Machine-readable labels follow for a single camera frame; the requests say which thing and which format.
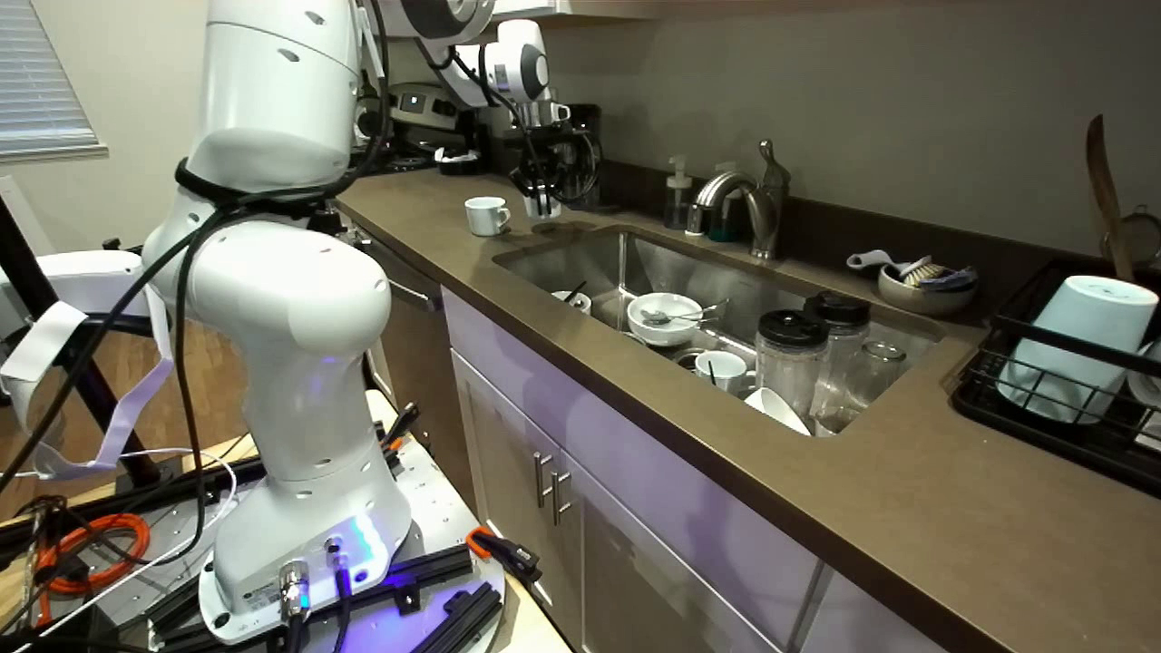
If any silver cabinet handle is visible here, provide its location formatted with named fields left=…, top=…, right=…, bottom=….
left=527, top=447, right=554, bottom=514
left=547, top=467, right=578, bottom=525

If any white ribbon strap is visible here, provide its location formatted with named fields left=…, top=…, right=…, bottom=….
left=0, top=301, right=175, bottom=483

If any white ceramic bowl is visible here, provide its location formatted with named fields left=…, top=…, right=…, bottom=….
left=619, top=288, right=707, bottom=353

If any white dish brush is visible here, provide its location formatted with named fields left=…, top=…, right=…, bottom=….
left=846, top=244, right=937, bottom=284

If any small white cup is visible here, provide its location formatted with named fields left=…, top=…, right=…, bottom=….
left=694, top=349, right=754, bottom=400

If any white plate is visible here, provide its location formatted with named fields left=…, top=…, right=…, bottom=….
left=740, top=382, right=816, bottom=443

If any brushed steel faucet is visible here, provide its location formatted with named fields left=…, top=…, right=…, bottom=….
left=688, top=133, right=794, bottom=266

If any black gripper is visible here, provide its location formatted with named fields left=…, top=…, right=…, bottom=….
left=518, top=114, right=606, bottom=220

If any silver spoon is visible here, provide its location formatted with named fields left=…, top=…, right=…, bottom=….
left=636, top=301, right=717, bottom=333

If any orange cable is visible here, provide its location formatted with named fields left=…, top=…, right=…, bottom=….
left=33, top=509, right=156, bottom=599

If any orange handled tool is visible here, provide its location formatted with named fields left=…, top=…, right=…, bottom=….
left=465, top=524, right=543, bottom=589

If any white window blind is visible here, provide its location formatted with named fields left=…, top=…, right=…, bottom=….
left=0, top=0, right=110, bottom=162

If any white sponge holder bowl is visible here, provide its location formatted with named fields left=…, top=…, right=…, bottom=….
left=875, top=255, right=982, bottom=319

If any small white dish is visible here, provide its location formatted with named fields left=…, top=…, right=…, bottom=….
left=547, top=284, right=598, bottom=319

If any glossy counter cabinet front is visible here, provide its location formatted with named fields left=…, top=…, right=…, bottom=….
left=437, top=288, right=957, bottom=653

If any clear glass jar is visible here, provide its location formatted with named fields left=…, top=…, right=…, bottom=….
left=846, top=333, right=913, bottom=420

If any stainless steel sink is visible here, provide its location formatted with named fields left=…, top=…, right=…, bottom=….
left=488, top=213, right=973, bottom=443

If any brown dishwasher front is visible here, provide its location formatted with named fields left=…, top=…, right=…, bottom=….
left=356, top=227, right=469, bottom=501

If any pale teal cup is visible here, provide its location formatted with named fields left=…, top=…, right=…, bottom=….
left=994, top=271, right=1161, bottom=428

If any clear jar with black lid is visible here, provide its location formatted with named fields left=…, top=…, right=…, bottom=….
left=751, top=308, right=833, bottom=420
left=803, top=289, right=875, bottom=366

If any black wire dish rack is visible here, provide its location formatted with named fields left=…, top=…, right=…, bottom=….
left=945, top=255, right=1161, bottom=501

